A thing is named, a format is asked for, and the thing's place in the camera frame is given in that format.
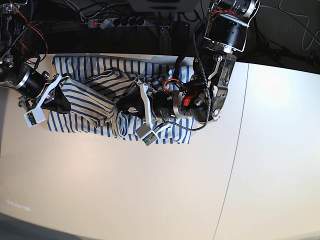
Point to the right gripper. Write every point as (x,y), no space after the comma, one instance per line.
(32,86)

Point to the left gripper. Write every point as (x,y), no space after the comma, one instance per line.
(171,102)

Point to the blue white striped T-shirt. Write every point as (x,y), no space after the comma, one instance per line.
(94,85)

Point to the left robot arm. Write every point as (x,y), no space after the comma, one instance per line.
(225,31)

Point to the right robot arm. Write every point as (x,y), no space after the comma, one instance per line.
(19,63)

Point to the white power strip with plugs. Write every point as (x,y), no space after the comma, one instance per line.
(119,22)

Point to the black power adapter box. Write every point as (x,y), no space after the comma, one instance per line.
(180,31)

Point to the grey box under table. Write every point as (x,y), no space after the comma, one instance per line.
(163,5)

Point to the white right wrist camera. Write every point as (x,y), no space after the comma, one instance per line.
(34,116)

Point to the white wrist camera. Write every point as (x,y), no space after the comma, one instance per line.
(34,116)
(147,135)

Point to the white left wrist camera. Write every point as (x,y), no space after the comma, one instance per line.
(147,135)

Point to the aluminium table leg post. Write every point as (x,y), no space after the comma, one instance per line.
(165,40)

